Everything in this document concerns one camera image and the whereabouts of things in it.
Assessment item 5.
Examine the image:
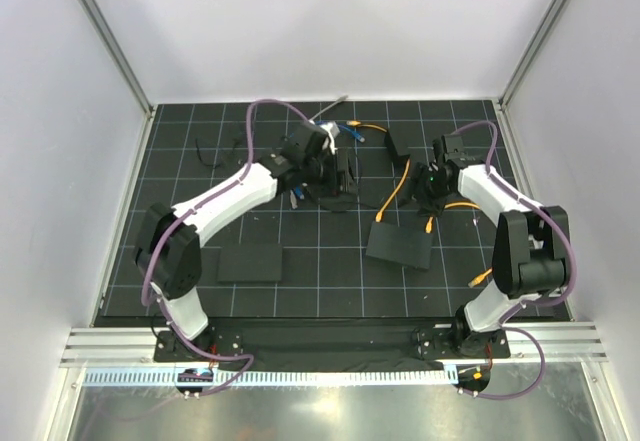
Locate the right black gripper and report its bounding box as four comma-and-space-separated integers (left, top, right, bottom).
398, 162, 453, 218

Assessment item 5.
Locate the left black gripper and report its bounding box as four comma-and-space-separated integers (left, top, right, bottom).
301, 147, 359, 198

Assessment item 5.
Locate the blue ethernet cable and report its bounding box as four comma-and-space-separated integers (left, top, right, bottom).
292, 120, 366, 200

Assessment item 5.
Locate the gray ethernet cable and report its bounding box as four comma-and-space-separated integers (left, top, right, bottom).
287, 93, 350, 209

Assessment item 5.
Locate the black cable with plug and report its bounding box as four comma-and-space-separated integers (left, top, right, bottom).
319, 125, 401, 215

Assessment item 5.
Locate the orange ethernet cable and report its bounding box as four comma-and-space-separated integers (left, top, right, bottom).
345, 118, 496, 289

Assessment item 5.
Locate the black network switch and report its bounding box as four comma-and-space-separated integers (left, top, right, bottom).
365, 222, 433, 270
216, 244, 283, 284

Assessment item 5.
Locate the thin black power cable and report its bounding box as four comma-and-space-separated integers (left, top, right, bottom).
194, 120, 251, 172

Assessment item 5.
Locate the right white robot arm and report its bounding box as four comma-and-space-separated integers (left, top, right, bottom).
409, 134, 575, 357

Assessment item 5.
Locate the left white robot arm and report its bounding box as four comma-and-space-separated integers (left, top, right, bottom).
133, 122, 348, 361

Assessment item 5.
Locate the black power adapter block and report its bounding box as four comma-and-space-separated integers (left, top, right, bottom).
384, 129, 410, 168

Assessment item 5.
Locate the black grid mat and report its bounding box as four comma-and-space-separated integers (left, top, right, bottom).
98, 100, 513, 336

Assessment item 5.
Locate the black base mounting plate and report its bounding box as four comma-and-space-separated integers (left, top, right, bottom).
154, 317, 510, 370

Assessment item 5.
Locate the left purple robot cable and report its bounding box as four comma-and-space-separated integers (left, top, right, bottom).
140, 98, 321, 395

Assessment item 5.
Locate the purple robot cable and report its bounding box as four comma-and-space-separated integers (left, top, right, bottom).
449, 120, 579, 400
140, 98, 321, 395

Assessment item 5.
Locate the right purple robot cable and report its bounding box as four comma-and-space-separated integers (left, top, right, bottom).
449, 120, 579, 400

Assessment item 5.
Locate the white slotted cable duct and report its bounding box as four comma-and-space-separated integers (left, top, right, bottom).
82, 366, 458, 389

